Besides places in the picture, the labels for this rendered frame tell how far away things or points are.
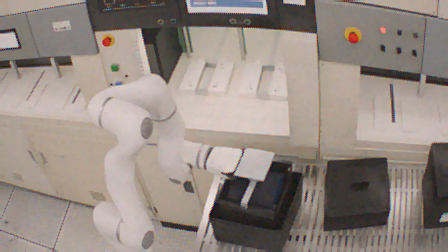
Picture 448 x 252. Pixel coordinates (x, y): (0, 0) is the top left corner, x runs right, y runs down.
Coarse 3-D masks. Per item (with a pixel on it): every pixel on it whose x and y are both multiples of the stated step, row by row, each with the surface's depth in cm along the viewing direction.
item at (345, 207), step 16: (336, 160) 198; (352, 160) 197; (368, 160) 195; (384, 160) 194; (336, 176) 193; (352, 176) 191; (368, 176) 189; (384, 176) 188; (336, 192) 187; (352, 192) 185; (368, 192) 184; (384, 192) 182; (336, 208) 182; (352, 208) 180; (368, 208) 179; (384, 208) 177; (336, 224) 183; (352, 224) 183; (368, 224) 183; (384, 224) 182
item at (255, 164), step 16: (240, 160) 172; (256, 160) 171; (272, 160) 171; (240, 176) 168; (256, 176) 167; (288, 176) 182; (224, 192) 179; (288, 192) 186; (224, 208) 177; (240, 208) 173; (256, 208) 169; (256, 224) 178; (272, 224) 174
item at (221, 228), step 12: (300, 180) 185; (300, 192) 190; (216, 204) 186; (300, 204) 197; (216, 216) 188; (288, 216) 177; (216, 228) 184; (228, 228) 181; (240, 228) 178; (252, 228) 175; (264, 228) 172; (288, 228) 184; (228, 240) 188; (240, 240) 185; (252, 240) 182; (264, 240) 179; (276, 240) 176
